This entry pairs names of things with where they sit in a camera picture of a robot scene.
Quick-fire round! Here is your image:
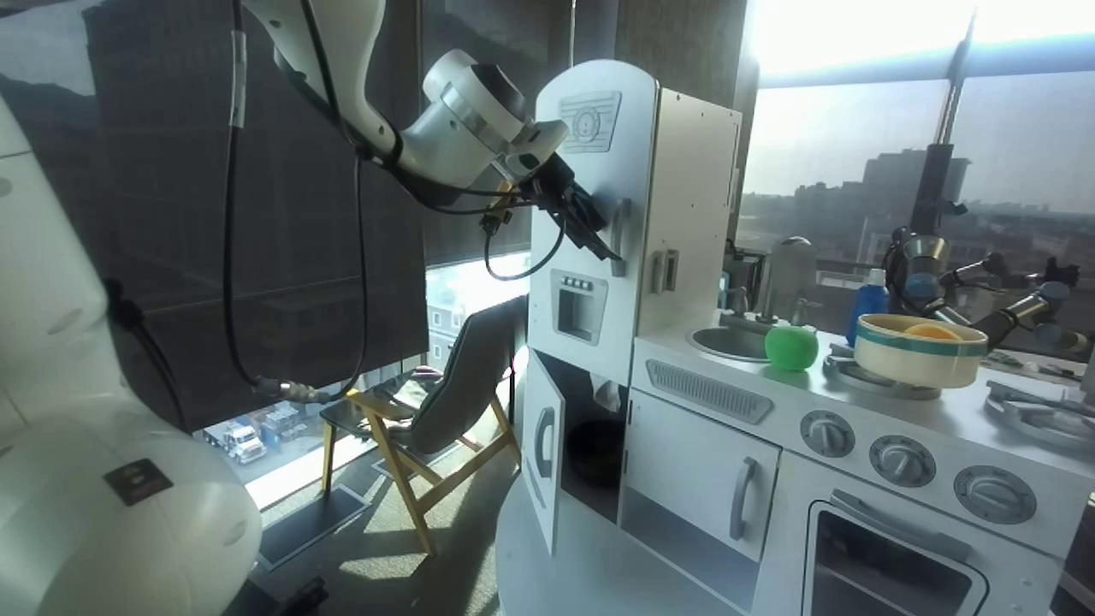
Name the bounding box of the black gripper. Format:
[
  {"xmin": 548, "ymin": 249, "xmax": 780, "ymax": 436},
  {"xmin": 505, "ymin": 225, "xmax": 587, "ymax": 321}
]
[{"xmin": 527, "ymin": 150, "xmax": 625, "ymax": 270}]

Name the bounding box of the tall white fridge door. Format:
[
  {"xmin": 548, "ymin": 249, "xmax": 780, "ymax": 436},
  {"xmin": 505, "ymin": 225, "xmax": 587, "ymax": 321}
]
[{"xmin": 524, "ymin": 55, "xmax": 662, "ymax": 389}]

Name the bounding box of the short white fridge door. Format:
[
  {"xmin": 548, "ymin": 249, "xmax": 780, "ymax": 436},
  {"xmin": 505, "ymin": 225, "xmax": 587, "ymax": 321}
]
[{"xmin": 516, "ymin": 349, "xmax": 571, "ymax": 562}]

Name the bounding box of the small white cabinet door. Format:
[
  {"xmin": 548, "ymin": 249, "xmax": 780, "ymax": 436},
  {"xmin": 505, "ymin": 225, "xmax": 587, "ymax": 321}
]
[{"xmin": 621, "ymin": 386, "xmax": 788, "ymax": 564}]

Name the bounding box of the white toy kitchen cabinet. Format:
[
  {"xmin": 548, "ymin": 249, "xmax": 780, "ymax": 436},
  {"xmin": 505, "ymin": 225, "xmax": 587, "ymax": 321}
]
[{"xmin": 562, "ymin": 84, "xmax": 1095, "ymax": 616}]

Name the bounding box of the silver toy faucet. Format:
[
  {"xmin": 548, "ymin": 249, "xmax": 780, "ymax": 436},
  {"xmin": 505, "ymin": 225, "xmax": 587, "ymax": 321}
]
[{"xmin": 754, "ymin": 234, "xmax": 818, "ymax": 328}]

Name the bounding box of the green toy cup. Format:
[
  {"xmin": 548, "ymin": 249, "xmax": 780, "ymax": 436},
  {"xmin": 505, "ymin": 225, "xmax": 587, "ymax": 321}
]
[{"xmin": 758, "ymin": 321, "xmax": 824, "ymax": 381}]

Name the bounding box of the blue bottle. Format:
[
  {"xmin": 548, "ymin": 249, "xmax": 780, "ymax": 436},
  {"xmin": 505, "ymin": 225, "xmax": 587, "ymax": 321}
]
[{"xmin": 840, "ymin": 277, "xmax": 894, "ymax": 349}]

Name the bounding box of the dark window blind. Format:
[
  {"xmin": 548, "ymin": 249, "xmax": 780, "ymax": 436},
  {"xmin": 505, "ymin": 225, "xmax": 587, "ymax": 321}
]
[{"xmin": 81, "ymin": 0, "xmax": 431, "ymax": 436}]

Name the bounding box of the grey stove knob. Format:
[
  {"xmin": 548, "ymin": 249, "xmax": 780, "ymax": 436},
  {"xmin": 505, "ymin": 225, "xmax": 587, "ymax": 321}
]
[
  {"xmin": 869, "ymin": 430, "xmax": 942, "ymax": 493},
  {"xmin": 797, "ymin": 406, "xmax": 857, "ymax": 463},
  {"xmin": 950, "ymin": 463, "xmax": 1042, "ymax": 530}
]

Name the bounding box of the black tripod equipment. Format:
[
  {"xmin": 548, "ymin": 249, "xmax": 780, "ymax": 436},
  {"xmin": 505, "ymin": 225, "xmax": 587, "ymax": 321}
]
[{"xmin": 880, "ymin": 224, "xmax": 1081, "ymax": 349}]

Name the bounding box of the cream bowl with green stripe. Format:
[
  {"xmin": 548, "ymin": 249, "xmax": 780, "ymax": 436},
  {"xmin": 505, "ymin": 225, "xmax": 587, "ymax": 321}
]
[{"xmin": 851, "ymin": 313, "xmax": 993, "ymax": 397}]

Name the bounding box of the white oven door with window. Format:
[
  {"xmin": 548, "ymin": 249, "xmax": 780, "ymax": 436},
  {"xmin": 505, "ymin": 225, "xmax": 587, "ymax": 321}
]
[{"xmin": 750, "ymin": 452, "xmax": 1070, "ymax": 616}]

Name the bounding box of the grey metal utensil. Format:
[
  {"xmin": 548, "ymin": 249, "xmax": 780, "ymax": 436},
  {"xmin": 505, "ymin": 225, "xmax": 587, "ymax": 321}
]
[{"xmin": 981, "ymin": 381, "xmax": 1095, "ymax": 446}]

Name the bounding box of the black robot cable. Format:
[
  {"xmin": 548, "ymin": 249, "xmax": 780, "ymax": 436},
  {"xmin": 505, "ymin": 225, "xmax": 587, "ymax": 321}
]
[{"xmin": 98, "ymin": 0, "xmax": 573, "ymax": 405}]

